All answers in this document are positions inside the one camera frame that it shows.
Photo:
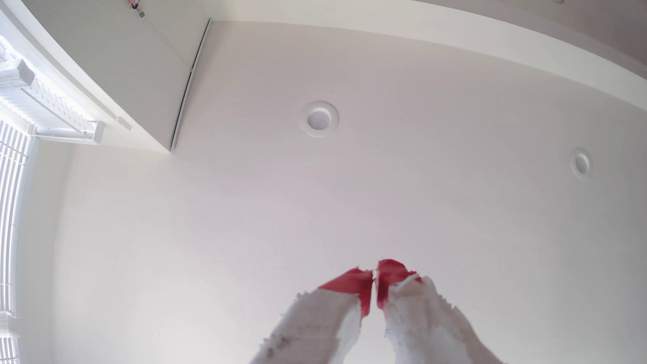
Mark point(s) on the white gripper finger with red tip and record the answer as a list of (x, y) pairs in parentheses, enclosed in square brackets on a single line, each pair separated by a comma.
[(323, 323), (424, 323)]

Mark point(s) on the round recessed ceiling light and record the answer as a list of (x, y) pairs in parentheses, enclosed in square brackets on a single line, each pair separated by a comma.
[(581, 163), (319, 119)]

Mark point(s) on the white slatted window blind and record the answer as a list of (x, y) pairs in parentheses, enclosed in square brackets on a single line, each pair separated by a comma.
[(10, 212), (50, 108)]

